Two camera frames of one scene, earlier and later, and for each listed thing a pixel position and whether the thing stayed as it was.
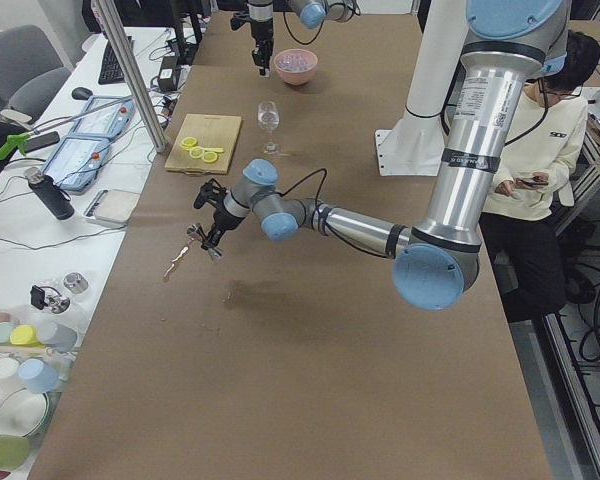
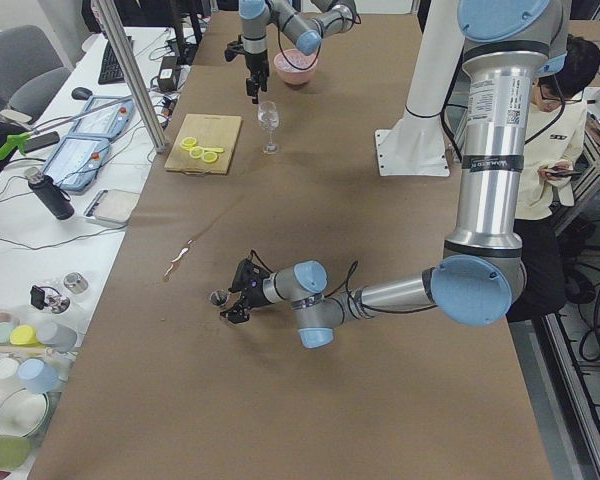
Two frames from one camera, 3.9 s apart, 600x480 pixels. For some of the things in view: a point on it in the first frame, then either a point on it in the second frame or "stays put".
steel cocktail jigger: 194,234 -> 219,298
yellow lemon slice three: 209,157 stays put
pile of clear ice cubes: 295,61 stays put
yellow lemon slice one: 188,143 stays put
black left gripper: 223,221 -> 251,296
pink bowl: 295,66 stays put
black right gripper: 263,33 -> 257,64
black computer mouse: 81,93 stays put
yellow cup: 25,335 stays put
